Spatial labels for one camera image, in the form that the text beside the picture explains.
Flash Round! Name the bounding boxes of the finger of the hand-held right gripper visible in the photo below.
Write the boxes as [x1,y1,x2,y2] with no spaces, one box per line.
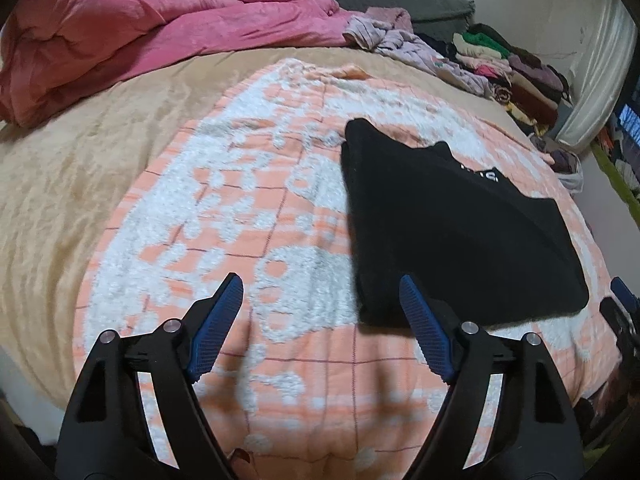
[599,276,640,361]

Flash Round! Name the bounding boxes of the beige fleece blanket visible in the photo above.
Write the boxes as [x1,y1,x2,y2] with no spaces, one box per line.
[0,42,551,396]

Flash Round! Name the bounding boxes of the lilac garment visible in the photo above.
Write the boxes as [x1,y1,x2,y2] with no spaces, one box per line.
[342,7,486,98]

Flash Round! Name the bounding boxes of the green cloth strip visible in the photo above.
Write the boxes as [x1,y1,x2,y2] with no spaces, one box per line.
[590,139,640,208]

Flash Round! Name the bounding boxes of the pile of folded clothes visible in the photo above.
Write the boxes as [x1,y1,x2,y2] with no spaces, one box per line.
[417,22,573,136]

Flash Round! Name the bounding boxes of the orange and white patterned towel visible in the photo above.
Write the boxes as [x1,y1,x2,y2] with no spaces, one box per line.
[74,57,623,471]

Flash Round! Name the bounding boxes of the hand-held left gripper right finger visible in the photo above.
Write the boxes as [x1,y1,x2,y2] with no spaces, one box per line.
[399,274,586,480]

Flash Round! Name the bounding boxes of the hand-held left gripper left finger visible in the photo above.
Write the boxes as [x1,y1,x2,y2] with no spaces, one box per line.
[54,272,246,480]

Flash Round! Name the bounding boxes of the pale crumpled cloth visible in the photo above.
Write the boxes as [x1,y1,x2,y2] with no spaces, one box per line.
[547,149,585,192]

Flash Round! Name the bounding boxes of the pink comforter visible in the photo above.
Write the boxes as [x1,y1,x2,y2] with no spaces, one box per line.
[0,0,361,128]

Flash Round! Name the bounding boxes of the black shirt with orange sleeves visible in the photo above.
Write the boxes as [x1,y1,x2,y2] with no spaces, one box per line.
[340,117,590,328]

